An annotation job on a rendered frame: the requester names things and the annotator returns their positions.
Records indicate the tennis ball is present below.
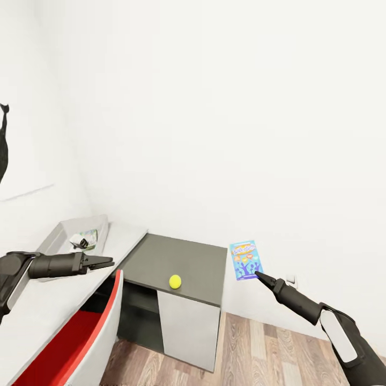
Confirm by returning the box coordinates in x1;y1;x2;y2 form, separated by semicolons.
169;275;181;289

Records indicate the board game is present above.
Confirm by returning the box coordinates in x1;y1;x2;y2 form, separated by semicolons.
77;229;97;252
229;240;264;280

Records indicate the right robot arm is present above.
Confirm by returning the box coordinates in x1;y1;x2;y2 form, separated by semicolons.
255;271;386;386

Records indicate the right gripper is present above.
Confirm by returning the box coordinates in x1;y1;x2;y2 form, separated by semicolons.
255;271;310;316

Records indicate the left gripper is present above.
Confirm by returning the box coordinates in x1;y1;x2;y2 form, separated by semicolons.
48;251;115;278

